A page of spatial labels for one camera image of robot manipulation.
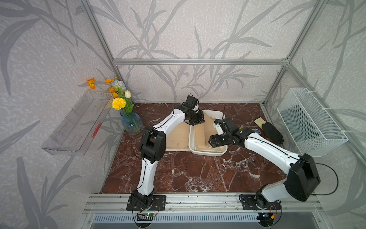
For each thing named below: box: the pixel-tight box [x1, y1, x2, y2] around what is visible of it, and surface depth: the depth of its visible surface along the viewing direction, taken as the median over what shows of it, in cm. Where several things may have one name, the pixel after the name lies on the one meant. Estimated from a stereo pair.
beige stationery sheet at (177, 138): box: [165, 121, 192, 152], surface depth 98 cm
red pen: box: [91, 122, 103, 138], surface depth 67 cm
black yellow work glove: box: [253, 116, 285, 145], surface depth 104 cm
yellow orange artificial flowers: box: [86, 74, 135, 115], surface depth 84 cm
